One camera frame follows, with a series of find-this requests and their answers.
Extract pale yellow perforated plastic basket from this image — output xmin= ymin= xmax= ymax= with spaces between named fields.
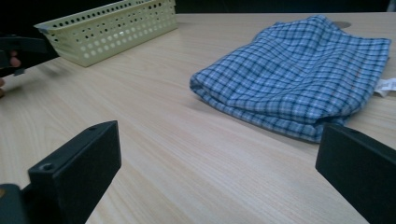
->
xmin=34 ymin=0 xmax=178 ymax=68

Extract white garment label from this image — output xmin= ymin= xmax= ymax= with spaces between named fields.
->
xmin=374 ymin=77 xmax=396 ymax=98

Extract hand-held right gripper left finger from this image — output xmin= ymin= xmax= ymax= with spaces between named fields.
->
xmin=27 ymin=119 xmax=122 ymax=224

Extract blue plaid shorts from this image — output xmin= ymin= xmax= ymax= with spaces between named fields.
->
xmin=190 ymin=14 xmax=392 ymax=144

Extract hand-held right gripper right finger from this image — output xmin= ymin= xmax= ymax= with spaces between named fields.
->
xmin=315 ymin=122 xmax=396 ymax=224

